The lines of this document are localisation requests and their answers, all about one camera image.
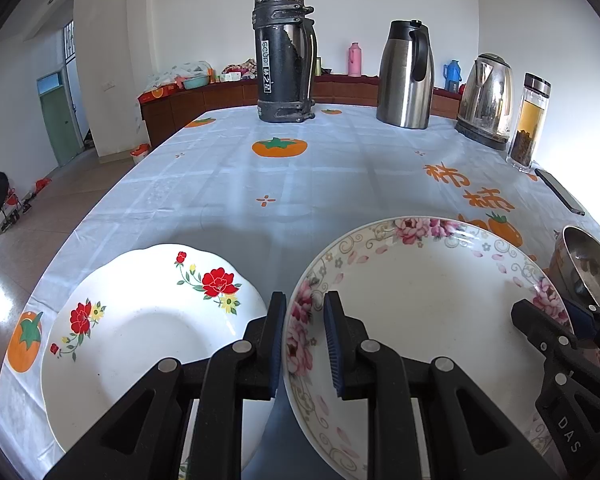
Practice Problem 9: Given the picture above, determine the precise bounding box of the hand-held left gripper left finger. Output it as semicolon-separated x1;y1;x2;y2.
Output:
42;291;287;480

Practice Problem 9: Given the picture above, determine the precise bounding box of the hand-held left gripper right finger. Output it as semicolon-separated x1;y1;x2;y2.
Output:
323;290;561;480

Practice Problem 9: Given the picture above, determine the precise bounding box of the stainless steel bowl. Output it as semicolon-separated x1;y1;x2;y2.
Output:
547;225;600;311

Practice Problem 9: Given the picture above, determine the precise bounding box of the white plate with pink flowers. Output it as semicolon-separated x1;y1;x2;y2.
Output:
282;216;576;480

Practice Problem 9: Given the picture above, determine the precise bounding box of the white plate with red flowers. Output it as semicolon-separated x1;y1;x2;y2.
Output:
41;243;268;480

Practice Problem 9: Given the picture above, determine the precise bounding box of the black smartphone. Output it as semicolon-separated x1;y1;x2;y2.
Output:
534;168;586;217

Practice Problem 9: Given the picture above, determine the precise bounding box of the white tablecloth with orange print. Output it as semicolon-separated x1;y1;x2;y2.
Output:
0;105;600;480

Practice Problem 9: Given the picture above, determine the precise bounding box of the glass tea bottle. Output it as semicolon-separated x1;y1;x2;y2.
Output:
506;73;552;173

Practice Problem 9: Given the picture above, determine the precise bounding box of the stainless steel electric kettle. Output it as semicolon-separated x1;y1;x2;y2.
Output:
455;52;515;151

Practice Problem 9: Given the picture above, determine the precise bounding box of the brown wooden cabinet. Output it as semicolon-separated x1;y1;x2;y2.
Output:
139;74;463;148

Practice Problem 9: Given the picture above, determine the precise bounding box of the blue thermos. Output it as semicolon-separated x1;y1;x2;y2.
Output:
442;60;462;92

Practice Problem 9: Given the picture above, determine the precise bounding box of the black thermos flask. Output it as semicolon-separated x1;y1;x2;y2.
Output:
252;0;317;124

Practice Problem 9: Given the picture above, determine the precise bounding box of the orange cardboard box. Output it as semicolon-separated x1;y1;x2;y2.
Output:
139;86;178;104

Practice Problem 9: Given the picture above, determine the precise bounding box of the colourful cloth pile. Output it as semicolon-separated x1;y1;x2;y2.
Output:
222;59;257;81

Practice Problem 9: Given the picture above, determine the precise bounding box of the green door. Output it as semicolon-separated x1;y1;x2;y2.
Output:
39;82;83;166

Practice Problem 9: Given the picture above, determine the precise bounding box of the barred window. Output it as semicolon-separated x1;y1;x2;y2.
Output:
62;20;76;63

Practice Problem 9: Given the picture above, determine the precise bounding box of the steel carafe with black handle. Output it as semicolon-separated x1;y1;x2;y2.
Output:
376;19;436;130

